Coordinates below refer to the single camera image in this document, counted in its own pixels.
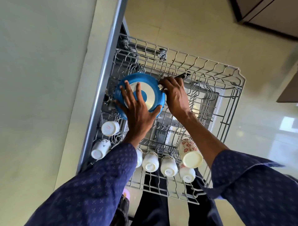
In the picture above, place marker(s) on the person's left hand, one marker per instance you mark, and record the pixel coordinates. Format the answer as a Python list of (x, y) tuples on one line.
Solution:
[(138, 118)]

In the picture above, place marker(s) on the person's right hand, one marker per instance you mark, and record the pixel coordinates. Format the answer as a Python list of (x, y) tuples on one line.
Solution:
[(177, 100)]

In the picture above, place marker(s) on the person's right fingers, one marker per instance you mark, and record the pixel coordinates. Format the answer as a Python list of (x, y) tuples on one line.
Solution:
[(170, 81)]

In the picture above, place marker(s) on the person's left little finger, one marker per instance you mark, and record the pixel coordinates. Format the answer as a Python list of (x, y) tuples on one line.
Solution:
[(119, 106)]

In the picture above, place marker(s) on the person's left middle finger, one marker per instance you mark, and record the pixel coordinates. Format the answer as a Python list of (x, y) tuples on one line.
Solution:
[(129, 90)]

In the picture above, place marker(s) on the person's left thumb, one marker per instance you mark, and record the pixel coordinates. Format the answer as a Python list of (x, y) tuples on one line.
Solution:
[(156, 111)]

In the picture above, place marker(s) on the person's left forearm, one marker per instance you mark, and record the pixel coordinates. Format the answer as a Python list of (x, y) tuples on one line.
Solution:
[(133, 139)]

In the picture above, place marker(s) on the person's right forearm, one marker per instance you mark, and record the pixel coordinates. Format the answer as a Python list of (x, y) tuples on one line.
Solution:
[(202, 137)]

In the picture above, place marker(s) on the white cup red print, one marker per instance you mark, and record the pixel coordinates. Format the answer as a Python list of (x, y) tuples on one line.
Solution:
[(110, 128)]

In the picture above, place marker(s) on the grey dishwasher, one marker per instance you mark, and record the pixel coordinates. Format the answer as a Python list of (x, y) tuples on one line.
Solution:
[(108, 58)]

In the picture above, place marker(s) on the white cup dark print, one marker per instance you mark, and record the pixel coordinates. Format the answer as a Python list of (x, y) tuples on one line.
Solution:
[(168, 166), (187, 174), (150, 162), (139, 158), (100, 149)]

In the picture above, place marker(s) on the tall cream floral mug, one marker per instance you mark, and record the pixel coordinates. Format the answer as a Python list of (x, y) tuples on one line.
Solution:
[(190, 153)]

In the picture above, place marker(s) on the navy patterned shirt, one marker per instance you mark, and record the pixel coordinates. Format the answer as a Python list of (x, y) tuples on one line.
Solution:
[(93, 186)]

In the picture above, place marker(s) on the pink slipper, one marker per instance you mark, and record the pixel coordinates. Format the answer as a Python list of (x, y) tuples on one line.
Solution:
[(126, 193)]

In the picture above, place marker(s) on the black trousers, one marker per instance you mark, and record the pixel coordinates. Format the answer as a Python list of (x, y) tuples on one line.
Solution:
[(151, 204)]

